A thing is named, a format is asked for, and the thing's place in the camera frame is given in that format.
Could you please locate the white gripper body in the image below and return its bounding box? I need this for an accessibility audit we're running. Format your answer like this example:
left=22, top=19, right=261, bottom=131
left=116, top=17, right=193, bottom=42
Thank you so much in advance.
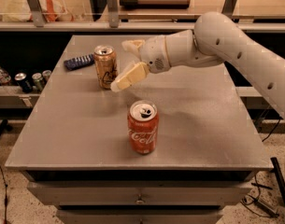
left=139, top=35, right=171, bottom=74

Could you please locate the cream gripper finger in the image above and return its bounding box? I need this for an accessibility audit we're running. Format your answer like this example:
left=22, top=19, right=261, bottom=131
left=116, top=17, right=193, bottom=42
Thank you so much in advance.
left=110, top=62, right=150, bottom=92
left=121, top=39, right=145, bottom=55

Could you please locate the orange LaCroix can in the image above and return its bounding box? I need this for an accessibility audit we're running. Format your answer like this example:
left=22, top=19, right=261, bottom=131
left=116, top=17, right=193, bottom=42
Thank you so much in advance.
left=93, top=45, right=117, bottom=90

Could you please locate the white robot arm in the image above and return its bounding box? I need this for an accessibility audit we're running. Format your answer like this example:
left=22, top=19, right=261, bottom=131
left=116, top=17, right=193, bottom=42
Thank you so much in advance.
left=110, top=12, right=285, bottom=120

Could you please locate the red Coca-Cola can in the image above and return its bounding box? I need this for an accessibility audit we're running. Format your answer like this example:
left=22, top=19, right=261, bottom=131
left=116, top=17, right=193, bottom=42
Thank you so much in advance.
left=127, top=100, right=159, bottom=155

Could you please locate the silver soda can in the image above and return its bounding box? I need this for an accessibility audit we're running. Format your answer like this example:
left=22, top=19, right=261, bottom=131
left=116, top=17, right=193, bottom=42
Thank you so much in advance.
left=42, top=70, right=51, bottom=81

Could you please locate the green soda can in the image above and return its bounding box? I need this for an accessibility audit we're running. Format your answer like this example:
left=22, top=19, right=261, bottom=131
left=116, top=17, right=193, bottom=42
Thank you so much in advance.
left=32, top=73, right=45, bottom=92

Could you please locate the dark blue soda can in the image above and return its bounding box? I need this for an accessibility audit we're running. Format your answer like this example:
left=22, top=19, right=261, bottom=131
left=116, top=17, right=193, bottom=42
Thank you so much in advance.
left=15, top=73, right=33, bottom=93

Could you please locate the blue snack bag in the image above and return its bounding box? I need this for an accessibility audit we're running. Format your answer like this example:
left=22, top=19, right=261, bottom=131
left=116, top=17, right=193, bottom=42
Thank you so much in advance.
left=64, top=54, right=94, bottom=71

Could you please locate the white and orange bag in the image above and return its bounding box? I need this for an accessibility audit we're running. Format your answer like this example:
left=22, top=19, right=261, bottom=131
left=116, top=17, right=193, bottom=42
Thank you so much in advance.
left=0, top=0, right=74, bottom=26

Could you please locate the clear plastic water bottle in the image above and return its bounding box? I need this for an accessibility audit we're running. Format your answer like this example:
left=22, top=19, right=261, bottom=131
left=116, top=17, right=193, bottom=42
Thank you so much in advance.
left=0, top=66, right=12, bottom=86

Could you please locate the grey table drawer unit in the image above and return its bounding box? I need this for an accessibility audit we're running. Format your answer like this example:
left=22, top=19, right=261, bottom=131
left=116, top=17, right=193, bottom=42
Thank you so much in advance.
left=28, top=180, right=251, bottom=224

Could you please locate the black bar on floor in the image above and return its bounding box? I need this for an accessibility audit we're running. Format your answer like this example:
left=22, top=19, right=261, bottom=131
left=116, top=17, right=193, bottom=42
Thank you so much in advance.
left=271, top=157, right=285, bottom=206

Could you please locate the black cable on floor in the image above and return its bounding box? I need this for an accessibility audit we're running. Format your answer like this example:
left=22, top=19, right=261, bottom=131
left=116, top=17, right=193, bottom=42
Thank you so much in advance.
left=239, top=109, right=285, bottom=218

